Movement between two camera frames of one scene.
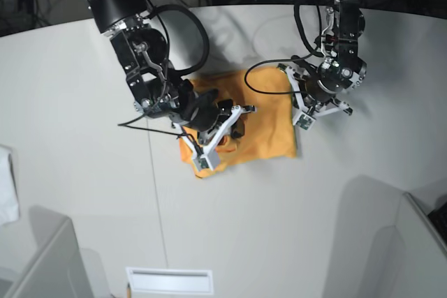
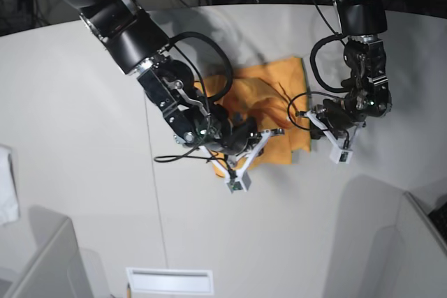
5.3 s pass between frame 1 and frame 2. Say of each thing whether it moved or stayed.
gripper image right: moved
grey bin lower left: stayed
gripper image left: moved
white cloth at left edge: stayed
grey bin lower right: stayed
